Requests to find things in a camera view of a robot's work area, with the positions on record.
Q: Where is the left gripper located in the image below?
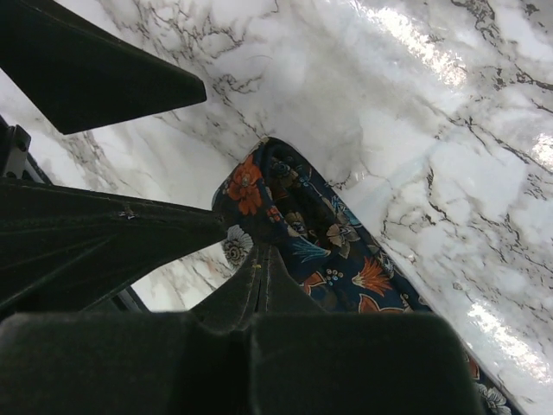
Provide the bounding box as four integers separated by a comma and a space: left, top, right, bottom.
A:
0, 0, 226, 317

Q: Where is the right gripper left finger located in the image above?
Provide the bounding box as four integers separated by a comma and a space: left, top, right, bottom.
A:
0, 244, 263, 415

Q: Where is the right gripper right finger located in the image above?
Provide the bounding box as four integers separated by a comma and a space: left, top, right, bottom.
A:
254, 244, 485, 415

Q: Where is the floral patterned necktie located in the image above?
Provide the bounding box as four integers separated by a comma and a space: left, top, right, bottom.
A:
211, 136, 515, 415

